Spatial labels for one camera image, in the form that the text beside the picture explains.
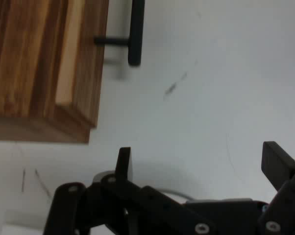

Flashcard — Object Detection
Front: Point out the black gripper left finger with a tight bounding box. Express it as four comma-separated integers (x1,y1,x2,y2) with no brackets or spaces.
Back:
43,146,217,235

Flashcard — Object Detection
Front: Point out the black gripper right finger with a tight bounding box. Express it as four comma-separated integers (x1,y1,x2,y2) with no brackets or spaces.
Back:
258,141,295,235

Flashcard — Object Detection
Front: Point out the wooden cabinet body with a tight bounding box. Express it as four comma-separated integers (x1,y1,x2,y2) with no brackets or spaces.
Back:
0,0,91,144

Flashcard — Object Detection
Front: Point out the black T-bar drawer handle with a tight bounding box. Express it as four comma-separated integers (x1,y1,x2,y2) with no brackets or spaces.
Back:
93,0,146,67

